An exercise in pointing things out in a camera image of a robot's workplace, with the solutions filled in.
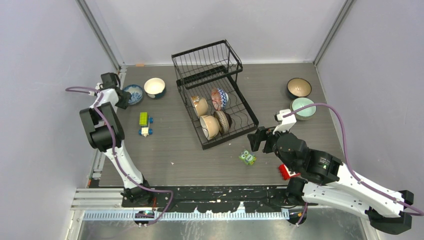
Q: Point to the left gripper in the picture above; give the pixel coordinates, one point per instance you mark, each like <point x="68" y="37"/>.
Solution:
<point x="127" y="97"/>

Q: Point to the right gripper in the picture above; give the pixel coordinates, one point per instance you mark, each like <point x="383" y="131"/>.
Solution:
<point x="261" y="134"/>

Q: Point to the blue white patterned bowl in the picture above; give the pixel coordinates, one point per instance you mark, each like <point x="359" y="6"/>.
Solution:
<point x="136" y="93"/>

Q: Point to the dark teal bowl white foot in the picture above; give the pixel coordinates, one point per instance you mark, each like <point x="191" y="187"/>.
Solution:
<point x="155" y="88"/>

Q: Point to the teal bowl tan interior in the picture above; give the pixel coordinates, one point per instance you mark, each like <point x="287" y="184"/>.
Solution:
<point x="298" y="88"/>

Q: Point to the black wire dish rack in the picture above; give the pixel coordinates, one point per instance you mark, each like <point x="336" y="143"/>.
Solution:
<point x="210" y="72"/>

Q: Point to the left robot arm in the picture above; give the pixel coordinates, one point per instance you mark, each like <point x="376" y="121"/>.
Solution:
<point x="106" y="134"/>

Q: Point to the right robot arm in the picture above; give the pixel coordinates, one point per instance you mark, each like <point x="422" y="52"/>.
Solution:
<point x="325" y="180"/>

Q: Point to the green owl block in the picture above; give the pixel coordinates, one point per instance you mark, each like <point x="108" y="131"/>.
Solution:
<point x="247" y="157"/>

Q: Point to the yellow blue toy block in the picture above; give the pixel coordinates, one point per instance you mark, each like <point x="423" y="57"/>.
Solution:
<point x="144" y="122"/>

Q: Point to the red grid block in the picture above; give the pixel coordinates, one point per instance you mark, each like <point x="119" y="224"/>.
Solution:
<point x="286" y="173"/>

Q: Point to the brown rimmed stacked bowl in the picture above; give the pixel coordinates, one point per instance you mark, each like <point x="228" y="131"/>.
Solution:
<point x="224" y="121"/>

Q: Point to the cream bowl right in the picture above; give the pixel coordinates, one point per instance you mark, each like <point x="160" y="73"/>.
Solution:
<point x="210" y="126"/>

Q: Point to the cream bowl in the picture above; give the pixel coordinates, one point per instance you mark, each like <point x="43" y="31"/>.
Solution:
<point x="210" y="126"/>
<point x="200" y="105"/>

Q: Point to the red patterned bowl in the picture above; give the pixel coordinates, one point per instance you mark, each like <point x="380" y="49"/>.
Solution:
<point x="219" y="98"/>

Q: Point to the cream bowl left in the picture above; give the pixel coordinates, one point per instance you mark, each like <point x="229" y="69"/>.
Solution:
<point x="200" y="105"/>

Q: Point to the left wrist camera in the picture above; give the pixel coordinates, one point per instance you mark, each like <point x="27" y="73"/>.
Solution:
<point x="96" y="90"/>

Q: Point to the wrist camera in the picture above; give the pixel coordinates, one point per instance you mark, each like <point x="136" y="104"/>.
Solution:
<point x="96" y="90"/>
<point x="285" y="120"/>

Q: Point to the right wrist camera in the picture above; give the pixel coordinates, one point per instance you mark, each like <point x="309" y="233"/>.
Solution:
<point x="285" y="120"/>

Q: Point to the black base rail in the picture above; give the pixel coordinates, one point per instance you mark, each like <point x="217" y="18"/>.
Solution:
<point x="228" y="198"/>

